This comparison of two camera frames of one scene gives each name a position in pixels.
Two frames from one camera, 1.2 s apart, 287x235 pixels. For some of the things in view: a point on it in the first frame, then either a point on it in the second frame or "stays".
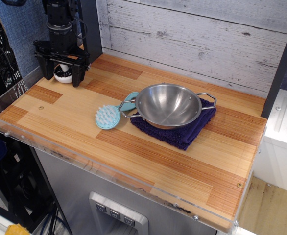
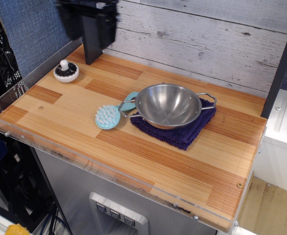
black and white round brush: [63, 74] stays
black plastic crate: [2, 69] stays
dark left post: [91, 29] stays
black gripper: [62, 47] to [106, 11]
